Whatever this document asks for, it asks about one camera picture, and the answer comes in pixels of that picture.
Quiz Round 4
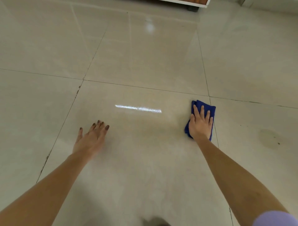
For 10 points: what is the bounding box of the person's right hand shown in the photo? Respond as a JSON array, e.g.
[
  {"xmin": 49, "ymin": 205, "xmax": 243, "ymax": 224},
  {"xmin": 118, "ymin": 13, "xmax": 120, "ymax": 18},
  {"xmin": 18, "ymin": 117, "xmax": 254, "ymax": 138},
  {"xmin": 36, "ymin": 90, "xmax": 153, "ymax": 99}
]
[{"xmin": 188, "ymin": 104, "xmax": 214, "ymax": 141}]

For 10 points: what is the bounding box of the person's left hand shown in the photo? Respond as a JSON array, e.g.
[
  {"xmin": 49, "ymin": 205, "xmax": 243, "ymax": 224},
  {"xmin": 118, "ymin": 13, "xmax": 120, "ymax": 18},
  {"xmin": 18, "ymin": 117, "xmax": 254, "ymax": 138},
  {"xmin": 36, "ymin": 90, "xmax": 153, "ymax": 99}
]
[{"xmin": 72, "ymin": 120, "xmax": 110, "ymax": 161}]

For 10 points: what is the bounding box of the blue cleaning cloth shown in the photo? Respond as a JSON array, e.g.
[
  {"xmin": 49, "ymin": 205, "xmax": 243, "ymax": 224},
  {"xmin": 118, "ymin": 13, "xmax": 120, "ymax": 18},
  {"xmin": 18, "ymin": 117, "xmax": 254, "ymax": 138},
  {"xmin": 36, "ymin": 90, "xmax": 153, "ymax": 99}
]
[{"xmin": 185, "ymin": 100, "xmax": 216, "ymax": 141}]

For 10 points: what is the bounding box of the person's right forearm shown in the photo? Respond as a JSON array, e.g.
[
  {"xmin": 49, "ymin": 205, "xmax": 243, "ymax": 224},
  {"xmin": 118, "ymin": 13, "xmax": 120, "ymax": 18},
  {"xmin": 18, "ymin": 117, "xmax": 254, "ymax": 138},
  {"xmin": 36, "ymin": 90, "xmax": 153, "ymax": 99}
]
[{"xmin": 194, "ymin": 137, "xmax": 289, "ymax": 226}]

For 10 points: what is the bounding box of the person's left forearm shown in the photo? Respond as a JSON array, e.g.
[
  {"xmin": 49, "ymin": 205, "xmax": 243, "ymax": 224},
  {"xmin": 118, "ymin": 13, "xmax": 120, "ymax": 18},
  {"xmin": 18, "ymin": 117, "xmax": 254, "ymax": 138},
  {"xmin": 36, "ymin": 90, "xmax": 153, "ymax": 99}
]
[{"xmin": 0, "ymin": 152, "xmax": 92, "ymax": 226}]

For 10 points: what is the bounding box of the white wooden cabinet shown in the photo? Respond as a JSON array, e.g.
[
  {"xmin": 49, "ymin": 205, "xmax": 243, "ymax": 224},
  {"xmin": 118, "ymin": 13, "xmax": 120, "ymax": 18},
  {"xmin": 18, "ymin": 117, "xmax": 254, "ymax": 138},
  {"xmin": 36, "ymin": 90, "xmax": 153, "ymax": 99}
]
[{"xmin": 158, "ymin": 0, "xmax": 211, "ymax": 8}]

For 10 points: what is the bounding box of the lilac shirt sleeve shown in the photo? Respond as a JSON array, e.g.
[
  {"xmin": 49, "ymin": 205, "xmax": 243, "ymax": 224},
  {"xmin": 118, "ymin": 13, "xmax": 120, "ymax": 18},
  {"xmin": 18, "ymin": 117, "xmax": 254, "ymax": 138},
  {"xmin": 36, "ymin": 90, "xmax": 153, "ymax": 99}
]
[{"xmin": 252, "ymin": 211, "xmax": 298, "ymax": 226}]

